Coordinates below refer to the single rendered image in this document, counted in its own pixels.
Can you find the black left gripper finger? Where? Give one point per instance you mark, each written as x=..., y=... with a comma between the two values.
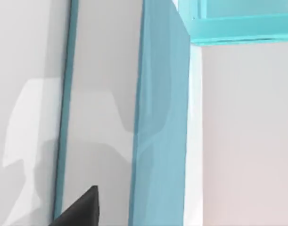
x=86, y=209

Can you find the light blue rack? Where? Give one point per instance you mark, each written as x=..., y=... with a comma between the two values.
x=160, y=122

